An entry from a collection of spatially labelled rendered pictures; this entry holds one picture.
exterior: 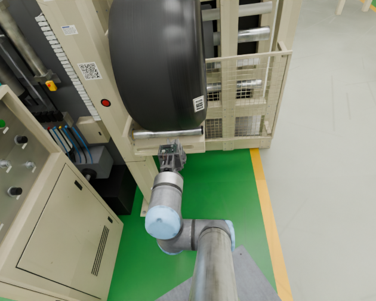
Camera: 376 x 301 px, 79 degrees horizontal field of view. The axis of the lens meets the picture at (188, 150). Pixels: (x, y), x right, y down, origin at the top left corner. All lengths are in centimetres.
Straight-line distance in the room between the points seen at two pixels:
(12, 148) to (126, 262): 109
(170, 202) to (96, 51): 65
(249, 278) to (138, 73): 88
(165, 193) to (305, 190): 153
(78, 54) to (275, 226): 158
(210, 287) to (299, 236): 146
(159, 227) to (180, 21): 59
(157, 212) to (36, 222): 67
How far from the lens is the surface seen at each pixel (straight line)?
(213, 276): 45
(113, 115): 117
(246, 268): 109
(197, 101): 81
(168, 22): 78
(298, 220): 189
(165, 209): 60
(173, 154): 72
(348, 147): 244
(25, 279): 117
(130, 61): 78
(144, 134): 111
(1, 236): 112
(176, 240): 70
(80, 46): 101
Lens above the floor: 166
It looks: 49 degrees down
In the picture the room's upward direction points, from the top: 11 degrees counter-clockwise
